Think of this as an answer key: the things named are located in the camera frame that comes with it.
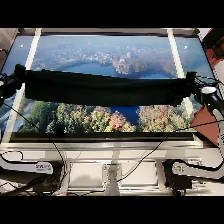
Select black cable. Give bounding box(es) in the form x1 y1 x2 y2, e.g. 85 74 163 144
0 101 68 188
116 119 224 184

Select dark blue jeans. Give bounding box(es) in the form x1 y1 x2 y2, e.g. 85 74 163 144
23 68 198 108

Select silver frame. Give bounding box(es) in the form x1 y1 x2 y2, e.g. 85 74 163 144
0 139 224 197

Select red-brown garment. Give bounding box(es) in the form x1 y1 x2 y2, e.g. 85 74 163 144
189 105 222 147

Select heap of clothes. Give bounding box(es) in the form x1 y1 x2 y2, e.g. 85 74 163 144
201 28 224 84

